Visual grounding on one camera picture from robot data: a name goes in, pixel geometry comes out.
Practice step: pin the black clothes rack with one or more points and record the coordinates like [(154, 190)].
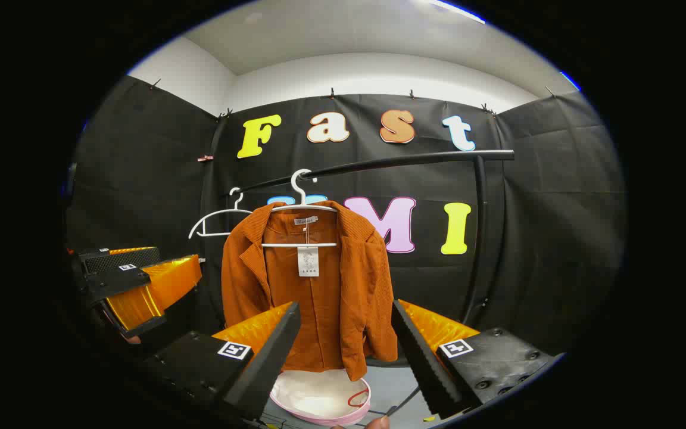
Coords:
[(414, 159)]

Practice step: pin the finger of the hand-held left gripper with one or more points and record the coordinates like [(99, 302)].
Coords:
[(122, 259), (114, 283)]

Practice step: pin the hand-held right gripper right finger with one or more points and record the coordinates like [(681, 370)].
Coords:
[(423, 369)]

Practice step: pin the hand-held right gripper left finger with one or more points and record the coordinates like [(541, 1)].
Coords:
[(271, 363)]

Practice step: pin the white plastic clothes hanger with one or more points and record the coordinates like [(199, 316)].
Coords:
[(283, 245), (237, 209)]

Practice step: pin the white pink-rimmed laundry hamper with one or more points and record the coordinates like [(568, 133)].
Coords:
[(313, 396)]

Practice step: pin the black backdrop cloth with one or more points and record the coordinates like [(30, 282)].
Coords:
[(140, 179)]

